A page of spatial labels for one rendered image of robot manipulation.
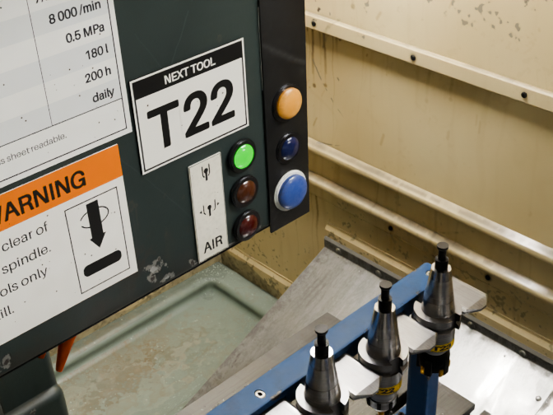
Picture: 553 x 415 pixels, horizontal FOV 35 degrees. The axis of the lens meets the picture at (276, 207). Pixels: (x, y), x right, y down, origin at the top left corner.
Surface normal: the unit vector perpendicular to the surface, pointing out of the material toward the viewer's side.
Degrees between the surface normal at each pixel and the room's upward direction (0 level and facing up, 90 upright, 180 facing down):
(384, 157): 90
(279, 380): 0
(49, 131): 90
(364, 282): 25
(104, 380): 0
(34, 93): 90
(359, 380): 0
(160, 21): 90
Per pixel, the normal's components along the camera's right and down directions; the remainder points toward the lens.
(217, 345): -0.04, -0.84
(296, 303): -0.33, -0.59
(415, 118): -0.72, 0.40
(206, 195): 0.69, 0.37
